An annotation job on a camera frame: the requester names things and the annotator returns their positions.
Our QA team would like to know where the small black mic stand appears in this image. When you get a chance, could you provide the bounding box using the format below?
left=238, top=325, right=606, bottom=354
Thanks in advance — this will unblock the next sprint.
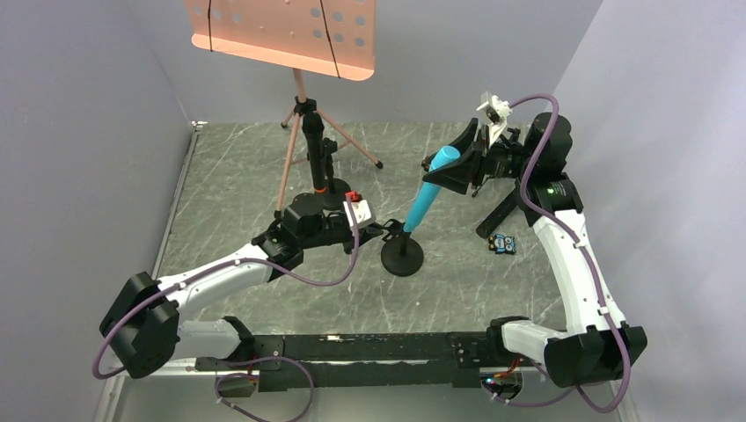
left=380, top=232, right=424, bottom=277

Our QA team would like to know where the blue microphone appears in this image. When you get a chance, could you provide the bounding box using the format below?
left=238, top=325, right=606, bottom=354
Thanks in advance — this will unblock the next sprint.
left=403, top=146, right=461, bottom=233

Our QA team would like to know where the black round-base mic stand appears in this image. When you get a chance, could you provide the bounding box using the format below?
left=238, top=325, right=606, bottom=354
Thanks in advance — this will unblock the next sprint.
left=319, top=137, right=350, bottom=211

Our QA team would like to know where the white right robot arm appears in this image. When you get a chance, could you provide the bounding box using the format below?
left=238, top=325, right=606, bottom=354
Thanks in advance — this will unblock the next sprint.
left=421, top=113, right=647, bottom=387

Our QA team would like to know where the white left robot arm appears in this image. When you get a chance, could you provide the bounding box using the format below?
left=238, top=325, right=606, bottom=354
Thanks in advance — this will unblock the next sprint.
left=92, top=191, right=403, bottom=379

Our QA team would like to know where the pink music stand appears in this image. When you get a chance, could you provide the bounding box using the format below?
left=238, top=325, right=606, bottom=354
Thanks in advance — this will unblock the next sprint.
left=183, top=0, right=383, bottom=212

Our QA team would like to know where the blue owl block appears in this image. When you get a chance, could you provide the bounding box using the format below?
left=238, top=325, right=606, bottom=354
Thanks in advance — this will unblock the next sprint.
left=488, top=234, right=516, bottom=255

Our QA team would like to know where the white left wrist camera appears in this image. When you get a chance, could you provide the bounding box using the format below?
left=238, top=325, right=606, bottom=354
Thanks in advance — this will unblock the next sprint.
left=342, top=191, right=376, bottom=229

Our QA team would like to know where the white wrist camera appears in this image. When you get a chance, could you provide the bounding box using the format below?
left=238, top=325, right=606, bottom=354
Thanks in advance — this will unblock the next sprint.
left=477, top=91, right=512, bottom=149
left=342, top=191, right=376, bottom=229

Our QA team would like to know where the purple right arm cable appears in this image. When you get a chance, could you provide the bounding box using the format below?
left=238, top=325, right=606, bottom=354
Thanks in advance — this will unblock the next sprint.
left=480, top=92, right=633, bottom=415

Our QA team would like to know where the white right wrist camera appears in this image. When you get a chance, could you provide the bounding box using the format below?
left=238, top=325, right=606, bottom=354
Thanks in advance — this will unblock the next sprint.
left=477, top=91, right=512, bottom=149

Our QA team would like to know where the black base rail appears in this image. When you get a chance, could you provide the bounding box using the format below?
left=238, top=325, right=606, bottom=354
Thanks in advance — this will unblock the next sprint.
left=194, top=331, right=526, bottom=392

